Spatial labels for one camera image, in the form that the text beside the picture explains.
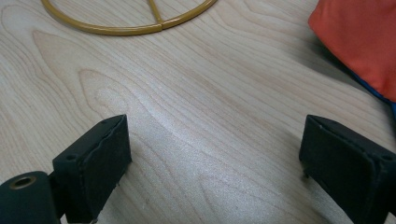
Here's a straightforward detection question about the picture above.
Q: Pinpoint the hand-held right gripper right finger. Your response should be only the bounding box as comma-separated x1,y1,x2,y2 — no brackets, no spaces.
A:
298,114,396,224

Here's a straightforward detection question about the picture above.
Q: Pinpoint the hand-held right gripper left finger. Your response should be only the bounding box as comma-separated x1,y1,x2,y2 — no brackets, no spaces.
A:
51,114,133,224

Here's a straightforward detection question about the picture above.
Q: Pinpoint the orange cloth with blue edge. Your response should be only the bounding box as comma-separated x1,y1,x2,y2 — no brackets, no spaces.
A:
307,0,396,119

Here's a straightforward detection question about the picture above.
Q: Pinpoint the yellow wooden hoop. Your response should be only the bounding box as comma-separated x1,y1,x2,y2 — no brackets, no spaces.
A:
40,0,219,36

